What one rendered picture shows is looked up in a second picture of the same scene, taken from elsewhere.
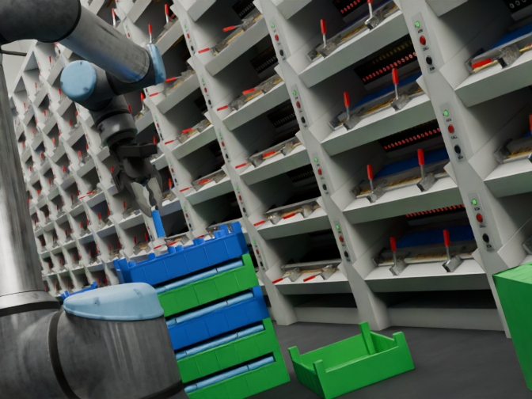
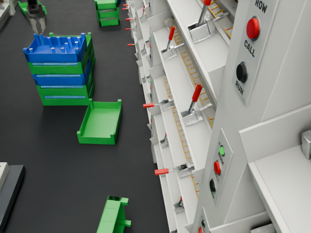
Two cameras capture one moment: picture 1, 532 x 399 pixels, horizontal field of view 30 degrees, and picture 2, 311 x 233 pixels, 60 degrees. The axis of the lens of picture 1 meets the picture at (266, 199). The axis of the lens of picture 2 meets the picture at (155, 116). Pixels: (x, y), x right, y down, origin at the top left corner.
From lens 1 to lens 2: 1.46 m
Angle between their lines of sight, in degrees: 44
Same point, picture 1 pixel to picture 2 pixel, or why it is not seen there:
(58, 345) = not seen: outside the picture
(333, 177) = (138, 26)
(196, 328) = (55, 81)
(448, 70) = (153, 70)
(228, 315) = (68, 80)
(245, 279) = (77, 70)
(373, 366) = (99, 140)
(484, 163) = (157, 110)
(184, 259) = (52, 57)
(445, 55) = (154, 62)
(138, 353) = not seen: outside the picture
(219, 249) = (67, 57)
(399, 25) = not seen: hidden behind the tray
